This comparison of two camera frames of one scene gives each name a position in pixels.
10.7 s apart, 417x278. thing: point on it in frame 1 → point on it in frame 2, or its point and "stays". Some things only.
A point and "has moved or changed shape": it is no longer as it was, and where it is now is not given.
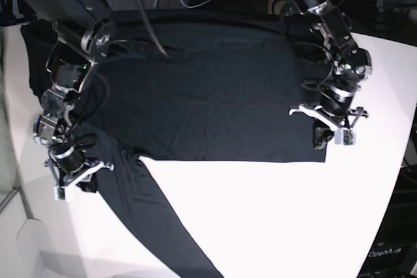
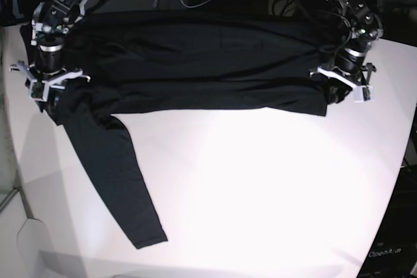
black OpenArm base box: [393, 253] stays
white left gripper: [61, 191] → [48, 93]
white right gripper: [343, 135] → [339, 84]
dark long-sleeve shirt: [200, 85] has moved or changed shape
